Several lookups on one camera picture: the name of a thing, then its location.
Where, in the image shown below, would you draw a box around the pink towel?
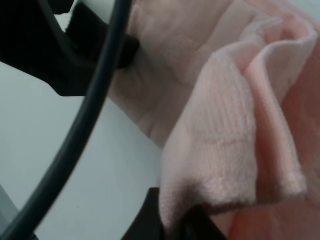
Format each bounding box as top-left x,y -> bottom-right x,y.
110,0 -> 320,240

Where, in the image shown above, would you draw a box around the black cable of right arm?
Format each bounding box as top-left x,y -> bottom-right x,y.
0,0 -> 132,240

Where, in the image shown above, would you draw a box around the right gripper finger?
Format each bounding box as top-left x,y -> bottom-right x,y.
122,187 -> 227,240

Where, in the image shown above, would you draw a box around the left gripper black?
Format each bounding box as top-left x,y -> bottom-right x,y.
0,0 -> 141,97

